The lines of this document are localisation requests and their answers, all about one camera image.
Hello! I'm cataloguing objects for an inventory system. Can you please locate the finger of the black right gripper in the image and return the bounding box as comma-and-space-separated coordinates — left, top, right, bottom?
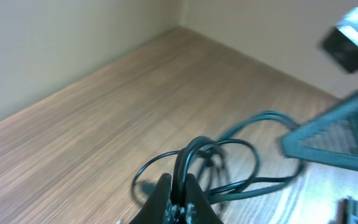
281, 91, 358, 171

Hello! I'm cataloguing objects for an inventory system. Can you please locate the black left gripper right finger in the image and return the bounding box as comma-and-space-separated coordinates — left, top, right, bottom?
185, 174, 223, 224

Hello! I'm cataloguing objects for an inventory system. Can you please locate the black cable bundle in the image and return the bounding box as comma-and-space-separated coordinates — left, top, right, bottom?
131, 110, 306, 208

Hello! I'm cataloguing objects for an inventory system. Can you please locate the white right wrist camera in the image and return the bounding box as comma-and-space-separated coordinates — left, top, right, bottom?
321, 7, 358, 73

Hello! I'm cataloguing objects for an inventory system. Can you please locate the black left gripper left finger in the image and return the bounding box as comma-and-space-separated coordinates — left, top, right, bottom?
129, 174, 172, 224

